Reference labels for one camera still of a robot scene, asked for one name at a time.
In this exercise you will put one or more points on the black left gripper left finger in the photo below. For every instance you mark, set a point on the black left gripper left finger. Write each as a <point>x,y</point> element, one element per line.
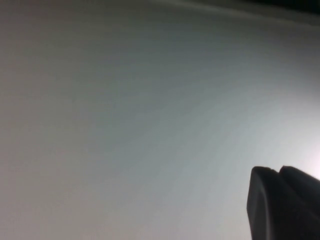
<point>275,212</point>

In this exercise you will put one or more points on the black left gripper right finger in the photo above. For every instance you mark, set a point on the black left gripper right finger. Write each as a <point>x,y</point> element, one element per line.
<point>303,185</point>

